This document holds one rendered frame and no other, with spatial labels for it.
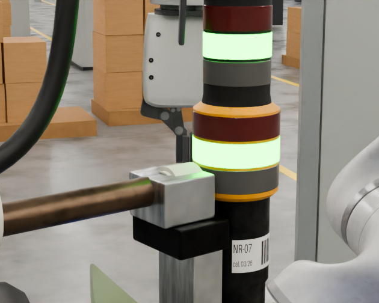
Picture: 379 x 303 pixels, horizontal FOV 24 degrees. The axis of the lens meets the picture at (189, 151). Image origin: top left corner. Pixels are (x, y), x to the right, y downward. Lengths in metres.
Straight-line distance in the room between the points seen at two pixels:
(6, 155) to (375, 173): 0.90
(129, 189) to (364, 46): 1.92
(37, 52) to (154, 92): 7.12
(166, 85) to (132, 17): 7.68
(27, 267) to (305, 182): 2.72
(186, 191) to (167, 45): 0.52
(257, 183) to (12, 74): 7.62
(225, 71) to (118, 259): 4.47
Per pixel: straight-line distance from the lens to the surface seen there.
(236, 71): 0.41
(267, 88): 0.43
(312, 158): 2.31
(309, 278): 1.19
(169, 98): 0.93
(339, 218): 1.23
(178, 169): 0.41
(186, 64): 0.92
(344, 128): 2.32
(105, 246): 5.09
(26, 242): 5.21
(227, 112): 0.41
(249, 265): 0.44
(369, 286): 1.16
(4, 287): 0.57
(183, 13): 0.42
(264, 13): 0.42
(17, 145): 0.37
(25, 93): 8.06
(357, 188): 1.22
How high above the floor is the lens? 1.64
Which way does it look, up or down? 13 degrees down
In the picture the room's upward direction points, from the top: straight up
